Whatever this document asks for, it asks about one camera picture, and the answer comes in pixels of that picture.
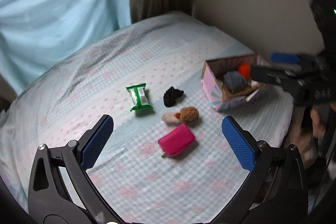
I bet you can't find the checked bed sheet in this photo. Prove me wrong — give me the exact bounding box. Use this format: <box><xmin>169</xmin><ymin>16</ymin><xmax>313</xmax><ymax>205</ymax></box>
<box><xmin>1</xmin><ymin>12</ymin><xmax>293</xmax><ymax>223</ymax></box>

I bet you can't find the orange fluffy pompom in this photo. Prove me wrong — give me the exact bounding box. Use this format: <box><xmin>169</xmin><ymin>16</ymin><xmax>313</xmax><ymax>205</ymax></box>
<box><xmin>237</xmin><ymin>63</ymin><xmax>251</xmax><ymax>80</ymax></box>

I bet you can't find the person's right hand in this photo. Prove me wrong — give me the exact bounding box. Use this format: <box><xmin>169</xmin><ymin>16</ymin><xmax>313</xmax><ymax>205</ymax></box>
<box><xmin>310</xmin><ymin>106</ymin><xmax>326</xmax><ymax>138</ymax></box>

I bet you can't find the green wet wipes packet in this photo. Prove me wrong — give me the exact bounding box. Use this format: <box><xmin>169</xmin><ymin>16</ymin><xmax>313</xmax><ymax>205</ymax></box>
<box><xmin>126</xmin><ymin>83</ymin><xmax>153</xmax><ymax>111</ymax></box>

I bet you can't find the grey soft item in box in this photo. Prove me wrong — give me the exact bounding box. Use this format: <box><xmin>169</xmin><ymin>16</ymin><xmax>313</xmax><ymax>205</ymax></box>
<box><xmin>223</xmin><ymin>71</ymin><xmax>247</xmax><ymax>94</ymax></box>

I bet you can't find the light blue curtain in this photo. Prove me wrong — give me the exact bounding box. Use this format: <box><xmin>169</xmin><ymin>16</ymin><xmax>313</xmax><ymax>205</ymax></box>
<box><xmin>1</xmin><ymin>0</ymin><xmax>131</xmax><ymax>94</ymax></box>

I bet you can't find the pink cardboard box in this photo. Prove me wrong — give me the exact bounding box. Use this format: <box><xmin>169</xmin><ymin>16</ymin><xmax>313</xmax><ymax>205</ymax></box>
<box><xmin>201</xmin><ymin>53</ymin><xmax>269</xmax><ymax>112</ymax></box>

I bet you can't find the brown pink plush toy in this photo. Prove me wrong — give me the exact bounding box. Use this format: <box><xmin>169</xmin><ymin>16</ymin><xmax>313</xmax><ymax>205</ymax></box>
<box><xmin>161</xmin><ymin>106</ymin><xmax>199</xmax><ymax>124</ymax></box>

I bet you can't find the magenta zip pouch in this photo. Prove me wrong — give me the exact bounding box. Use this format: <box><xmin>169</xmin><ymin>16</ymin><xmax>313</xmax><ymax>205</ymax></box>
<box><xmin>158</xmin><ymin>124</ymin><xmax>195</xmax><ymax>157</ymax></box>

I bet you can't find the black scrunchie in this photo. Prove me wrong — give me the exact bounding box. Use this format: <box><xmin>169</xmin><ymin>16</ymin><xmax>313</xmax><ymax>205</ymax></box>
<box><xmin>163</xmin><ymin>86</ymin><xmax>184</xmax><ymax>107</ymax></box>

